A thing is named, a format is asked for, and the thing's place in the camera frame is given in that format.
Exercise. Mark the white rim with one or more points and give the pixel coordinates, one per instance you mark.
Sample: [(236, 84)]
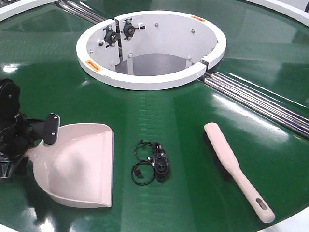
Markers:
[(285, 9), (8, 10)]

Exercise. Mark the left black bearing block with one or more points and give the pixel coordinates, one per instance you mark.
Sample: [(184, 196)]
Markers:
[(110, 37)]

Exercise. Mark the pink plastic dustpan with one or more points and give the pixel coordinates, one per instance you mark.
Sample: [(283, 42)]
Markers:
[(77, 170)]

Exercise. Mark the left steel roller set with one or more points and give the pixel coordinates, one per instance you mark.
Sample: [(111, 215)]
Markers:
[(80, 10)]

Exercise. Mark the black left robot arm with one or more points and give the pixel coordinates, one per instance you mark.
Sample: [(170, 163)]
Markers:
[(9, 100)]

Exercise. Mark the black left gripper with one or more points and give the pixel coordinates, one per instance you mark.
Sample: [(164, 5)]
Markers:
[(16, 138)]

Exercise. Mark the steel roller set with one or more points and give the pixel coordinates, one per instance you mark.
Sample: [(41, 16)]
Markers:
[(258, 101), (80, 10)]

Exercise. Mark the orange warning sticker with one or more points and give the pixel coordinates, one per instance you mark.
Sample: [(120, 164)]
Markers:
[(91, 64), (198, 18)]

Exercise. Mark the white outer rim left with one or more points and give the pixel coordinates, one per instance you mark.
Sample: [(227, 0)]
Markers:
[(8, 10)]

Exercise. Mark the front orange warning sticker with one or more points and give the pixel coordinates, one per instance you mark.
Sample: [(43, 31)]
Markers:
[(91, 64)]

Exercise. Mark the white outer rim right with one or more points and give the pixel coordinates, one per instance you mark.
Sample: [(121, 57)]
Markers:
[(285, 9)]

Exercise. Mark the white central ring housing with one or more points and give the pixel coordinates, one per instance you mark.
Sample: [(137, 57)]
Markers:
[(172, 51)]

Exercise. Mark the pink hand brush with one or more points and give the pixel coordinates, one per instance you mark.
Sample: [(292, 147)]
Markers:
[(230, 163)]

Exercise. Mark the right black bearing block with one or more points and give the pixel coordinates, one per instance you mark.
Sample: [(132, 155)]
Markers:
[(129, 29)]

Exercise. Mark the rear orange warning sticker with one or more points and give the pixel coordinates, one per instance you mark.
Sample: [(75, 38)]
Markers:
[(198, 18)]

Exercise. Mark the black bearing block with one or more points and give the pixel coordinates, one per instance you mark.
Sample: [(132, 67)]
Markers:
[(129, 29), (110, 37)]

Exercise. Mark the right steel roller set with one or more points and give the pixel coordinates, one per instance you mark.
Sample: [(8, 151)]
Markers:
[(258, 101)]

